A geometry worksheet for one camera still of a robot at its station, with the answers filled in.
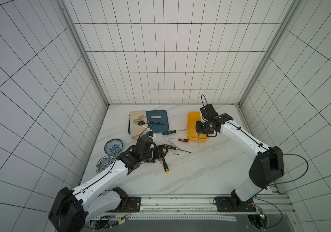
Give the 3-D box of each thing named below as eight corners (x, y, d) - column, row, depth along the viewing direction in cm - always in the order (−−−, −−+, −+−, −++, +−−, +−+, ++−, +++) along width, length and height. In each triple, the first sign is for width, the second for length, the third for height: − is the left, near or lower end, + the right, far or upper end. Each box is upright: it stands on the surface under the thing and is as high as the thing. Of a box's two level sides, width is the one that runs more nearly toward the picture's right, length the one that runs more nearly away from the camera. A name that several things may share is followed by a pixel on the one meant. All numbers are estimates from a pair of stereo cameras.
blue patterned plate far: (106, 154, 94) (103, 150, 89) (109, 143, 100) (106, 138, 95) (121, 154, 94) (119, 150, 89) (124, 143, 100) (122, 138, 95)
